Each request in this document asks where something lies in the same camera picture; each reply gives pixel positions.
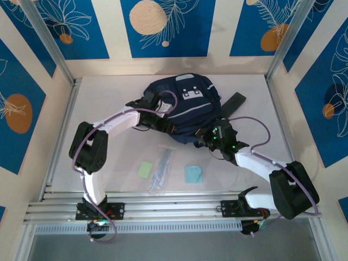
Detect navy blue student backpack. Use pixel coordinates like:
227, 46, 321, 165
142, 72, 222, 149

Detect aluminium frame post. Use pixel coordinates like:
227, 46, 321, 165
20, 0, 76, 85
265, 0, 320, 82

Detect aluminium left frame post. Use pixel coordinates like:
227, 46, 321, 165
20, 0, 76, 85

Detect aluminium left side rail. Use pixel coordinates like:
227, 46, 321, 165
39, 80, 82, 195

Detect aluminium right frame post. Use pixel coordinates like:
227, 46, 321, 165
265, 0, 320, 82

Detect slotted grey cable duct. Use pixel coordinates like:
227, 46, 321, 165
35, 220, 243, 236

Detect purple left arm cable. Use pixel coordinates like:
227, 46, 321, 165
70, 91, 179, 244

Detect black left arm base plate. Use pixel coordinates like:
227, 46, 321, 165
75, 202, 126, 221

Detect aluminium right side rail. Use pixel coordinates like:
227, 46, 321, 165
265, 78, 307, 195

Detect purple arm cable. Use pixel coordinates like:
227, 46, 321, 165
228, 116, 320, 234
70, 91, 179, 244

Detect clear plastic bag of pens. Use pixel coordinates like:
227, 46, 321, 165
146, 144, 176, 195

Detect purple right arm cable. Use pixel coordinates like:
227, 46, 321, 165
228, 116, 320, 234

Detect green sticky note pad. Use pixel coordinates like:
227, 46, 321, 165
138, 161, 153, 179

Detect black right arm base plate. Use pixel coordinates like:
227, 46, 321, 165
220, 200, 270, 218

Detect blue sticky note pad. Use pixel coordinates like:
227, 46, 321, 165
184, 165, 204, 183

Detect aluminium front frame rails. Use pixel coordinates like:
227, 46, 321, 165
23, 191, 321, 225

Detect aluminium rail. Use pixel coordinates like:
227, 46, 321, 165
39, 80, 82, 195
265, 78, 307, 195

